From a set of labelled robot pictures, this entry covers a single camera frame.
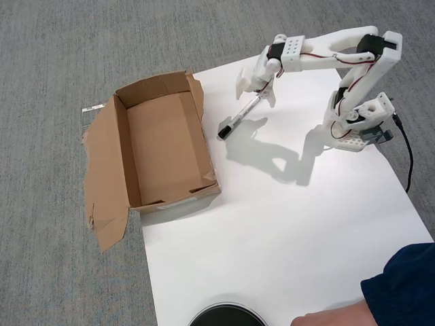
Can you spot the open brown cardboard box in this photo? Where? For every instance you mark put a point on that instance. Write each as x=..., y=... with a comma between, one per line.
x=159, y=149

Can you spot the white gripper with motor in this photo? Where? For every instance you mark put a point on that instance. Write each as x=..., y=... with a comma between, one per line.
x=247, y=81

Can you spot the person's bare hand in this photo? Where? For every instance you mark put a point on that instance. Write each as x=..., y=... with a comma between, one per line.
x=336, y=316

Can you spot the forearm in dark blue sleeve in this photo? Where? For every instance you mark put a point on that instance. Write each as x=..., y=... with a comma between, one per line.
x=404, y=288

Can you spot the grey table clamp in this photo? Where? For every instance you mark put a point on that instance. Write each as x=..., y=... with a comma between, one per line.
x=374, y=136

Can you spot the white label strip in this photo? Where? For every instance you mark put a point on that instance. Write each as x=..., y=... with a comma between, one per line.
x=93, y=108

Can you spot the black round disc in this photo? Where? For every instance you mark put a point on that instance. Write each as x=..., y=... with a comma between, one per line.
x=227, y=316

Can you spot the white marker pen black cap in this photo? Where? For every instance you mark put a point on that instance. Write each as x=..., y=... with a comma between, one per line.
x=238, y=119

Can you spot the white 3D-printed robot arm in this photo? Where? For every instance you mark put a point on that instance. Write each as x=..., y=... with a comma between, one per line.
x=340, y=40

